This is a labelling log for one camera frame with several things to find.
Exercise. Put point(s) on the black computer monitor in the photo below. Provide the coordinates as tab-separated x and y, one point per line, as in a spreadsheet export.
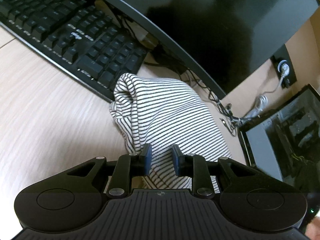
221	41

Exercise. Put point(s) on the black keyboard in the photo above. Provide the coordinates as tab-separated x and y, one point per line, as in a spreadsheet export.
77	38

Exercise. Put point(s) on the black wall power strip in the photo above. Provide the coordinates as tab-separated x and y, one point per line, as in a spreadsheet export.
284	67

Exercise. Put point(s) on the striped knit garment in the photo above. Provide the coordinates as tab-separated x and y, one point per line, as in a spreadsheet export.
164	112

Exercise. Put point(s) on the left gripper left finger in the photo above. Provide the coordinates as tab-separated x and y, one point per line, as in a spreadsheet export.
125	169

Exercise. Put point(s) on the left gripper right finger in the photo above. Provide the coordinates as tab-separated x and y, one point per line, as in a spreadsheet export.
196	168

